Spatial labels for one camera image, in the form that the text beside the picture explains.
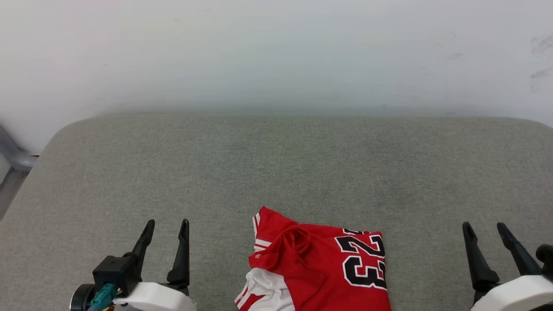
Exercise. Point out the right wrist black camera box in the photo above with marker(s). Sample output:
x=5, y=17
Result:
x=546, y=257

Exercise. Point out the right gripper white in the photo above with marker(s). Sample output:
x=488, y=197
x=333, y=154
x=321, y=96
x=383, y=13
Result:
x=518, y=293

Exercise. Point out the red white basketball jersey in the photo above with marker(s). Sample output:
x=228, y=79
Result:
x=319, y=272

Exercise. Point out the grey metal pipe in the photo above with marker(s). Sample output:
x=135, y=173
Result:
x=19, y=162

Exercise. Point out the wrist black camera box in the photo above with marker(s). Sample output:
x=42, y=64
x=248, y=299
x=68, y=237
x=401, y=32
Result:
x=114, y=272
x=546, y=257

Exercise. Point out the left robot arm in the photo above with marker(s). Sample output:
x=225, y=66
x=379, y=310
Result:
x=80, y=298

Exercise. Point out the grey fabric sofa cushion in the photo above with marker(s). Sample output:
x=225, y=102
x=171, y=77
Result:
x=276, y=172

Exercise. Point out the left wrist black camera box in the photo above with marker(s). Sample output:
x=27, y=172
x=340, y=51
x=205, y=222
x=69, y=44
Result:
x=114, y=272

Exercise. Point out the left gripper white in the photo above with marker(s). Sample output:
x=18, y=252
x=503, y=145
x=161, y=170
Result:
x=155, y=298

